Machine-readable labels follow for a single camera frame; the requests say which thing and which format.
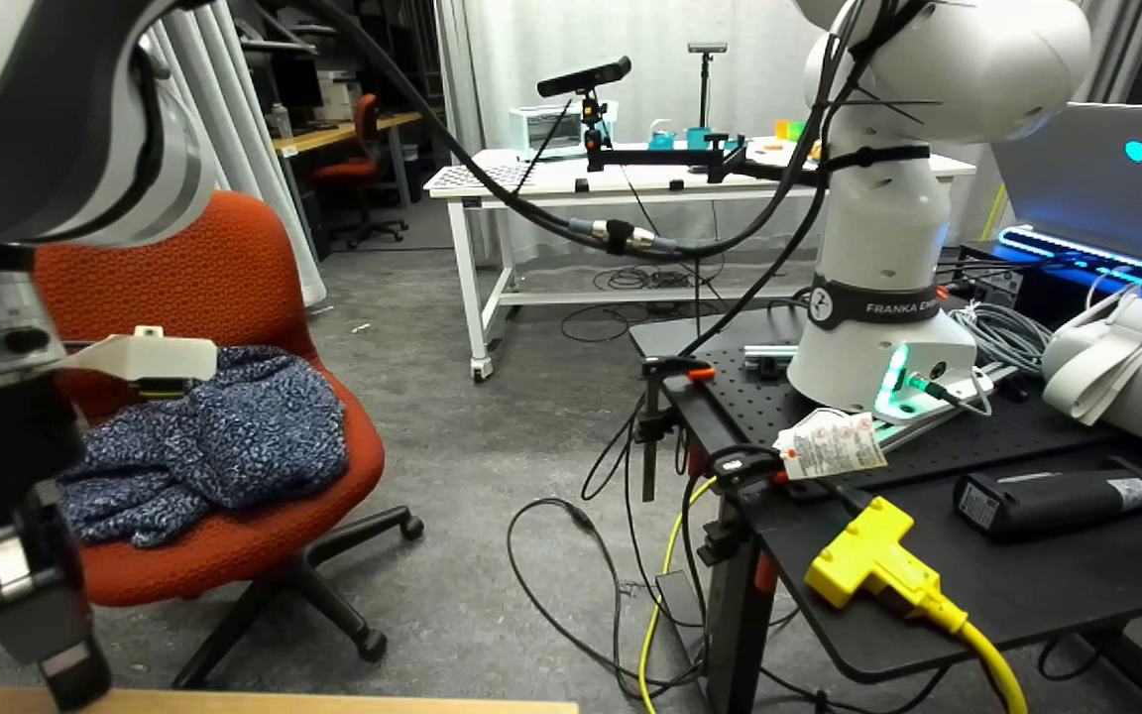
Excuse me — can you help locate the yellow power connector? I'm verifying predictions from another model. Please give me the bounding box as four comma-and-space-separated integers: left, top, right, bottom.
807, 497, 969, 633

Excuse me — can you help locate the white VR headset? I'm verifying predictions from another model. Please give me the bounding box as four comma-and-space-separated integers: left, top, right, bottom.
1045, 291, 1142, 436

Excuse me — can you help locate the crumpled white packet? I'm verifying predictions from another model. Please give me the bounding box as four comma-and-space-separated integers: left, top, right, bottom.
774, 409, 889, 479

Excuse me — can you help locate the black robot table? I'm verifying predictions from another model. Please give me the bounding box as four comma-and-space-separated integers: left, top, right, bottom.
628, 311, 1142, 714

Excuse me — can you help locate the white table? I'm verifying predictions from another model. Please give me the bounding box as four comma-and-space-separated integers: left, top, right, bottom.
419, 134, 981, 385

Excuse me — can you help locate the red orange office chair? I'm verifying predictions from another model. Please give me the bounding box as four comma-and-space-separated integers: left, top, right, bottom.
35, 191, 425, 686

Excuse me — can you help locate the blue speckled cloth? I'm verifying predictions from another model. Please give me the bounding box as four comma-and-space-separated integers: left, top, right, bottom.
60, 347, 348, 546

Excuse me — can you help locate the open laptop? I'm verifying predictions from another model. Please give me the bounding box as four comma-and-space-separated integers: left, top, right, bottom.
994, 103, 1142, 324

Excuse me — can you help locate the black handheld device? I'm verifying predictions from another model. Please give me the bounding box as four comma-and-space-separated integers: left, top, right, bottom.
951, 468, 1142, 540

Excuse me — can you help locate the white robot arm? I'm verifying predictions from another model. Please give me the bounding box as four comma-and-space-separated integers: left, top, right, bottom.
0, 0, 1092, 709

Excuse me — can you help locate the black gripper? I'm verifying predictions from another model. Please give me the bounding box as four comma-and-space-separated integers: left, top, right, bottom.
0, 381, 111, 709

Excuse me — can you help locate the black stereo camera on stand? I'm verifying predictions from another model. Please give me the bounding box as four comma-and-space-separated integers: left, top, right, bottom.
536, 54, 632, 99

